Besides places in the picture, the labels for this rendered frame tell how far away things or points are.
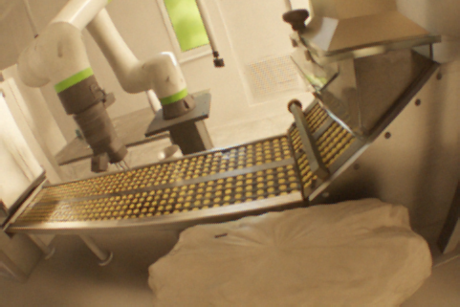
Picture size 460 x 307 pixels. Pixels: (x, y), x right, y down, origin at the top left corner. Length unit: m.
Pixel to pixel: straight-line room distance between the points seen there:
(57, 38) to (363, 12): 0.51
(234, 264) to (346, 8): 0.34
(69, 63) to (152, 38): 2.43
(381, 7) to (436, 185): 0.30
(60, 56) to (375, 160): 0.56
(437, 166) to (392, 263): 0.20
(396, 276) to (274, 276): 0.14
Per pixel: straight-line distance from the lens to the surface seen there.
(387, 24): 0.36
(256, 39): 2.77
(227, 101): 2.91
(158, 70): 0.95
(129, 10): 3.01
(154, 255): 0.63
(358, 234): 0.31
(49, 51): 0.53
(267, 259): 0.30
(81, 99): 0.53
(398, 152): 0.38
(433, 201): 0.51
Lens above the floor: 1.23
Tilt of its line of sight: 26 degrees down
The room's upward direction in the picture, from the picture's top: 19 degrees counter-clockwise
